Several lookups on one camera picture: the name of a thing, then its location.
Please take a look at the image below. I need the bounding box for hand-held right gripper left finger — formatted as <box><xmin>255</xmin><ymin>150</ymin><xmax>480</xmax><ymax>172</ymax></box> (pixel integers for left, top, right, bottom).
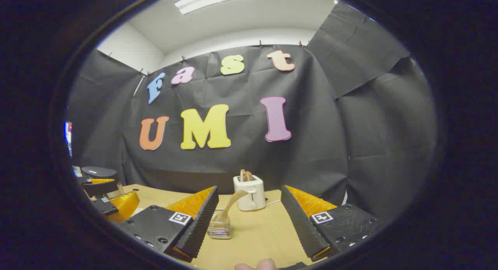
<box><xmin>117</xmin><ymin>186</ymin><xmax>219</xmax><ymax>263</ymax></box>

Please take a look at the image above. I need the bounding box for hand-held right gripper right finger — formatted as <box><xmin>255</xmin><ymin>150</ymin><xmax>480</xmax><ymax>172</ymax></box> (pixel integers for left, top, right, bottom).
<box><xmin>281</xmin><ymin>185</ymin><xmax>378</xmax><ymax>262</ymax></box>

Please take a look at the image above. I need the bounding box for clear wire chopstick holder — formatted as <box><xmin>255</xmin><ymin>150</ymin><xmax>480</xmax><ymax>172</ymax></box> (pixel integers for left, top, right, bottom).
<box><xmin>207</xmin><ymin>214</ymin><xmax>233</xmax><ymax>240</ymax></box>

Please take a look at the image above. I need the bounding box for wooden spoon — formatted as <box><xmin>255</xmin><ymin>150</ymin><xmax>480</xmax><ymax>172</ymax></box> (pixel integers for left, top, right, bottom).
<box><xmin>216</xmin><ymin>189</ymin><xmax>249</xmax><ymax>224</ymax></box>

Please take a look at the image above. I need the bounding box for computer monitor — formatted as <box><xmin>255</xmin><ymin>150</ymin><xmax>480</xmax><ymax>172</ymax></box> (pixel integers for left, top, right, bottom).
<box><xmin>64</xmin><ymin>121</ymin><xmax>73</xmax><ymax>157</ymax></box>

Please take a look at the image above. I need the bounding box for white toaster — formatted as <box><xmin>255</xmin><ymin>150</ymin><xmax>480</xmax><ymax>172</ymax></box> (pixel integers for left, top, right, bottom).
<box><xmin>233</xmin><ymin>175</ymin><xmax>266</xmax><ymax>211</ymax></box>

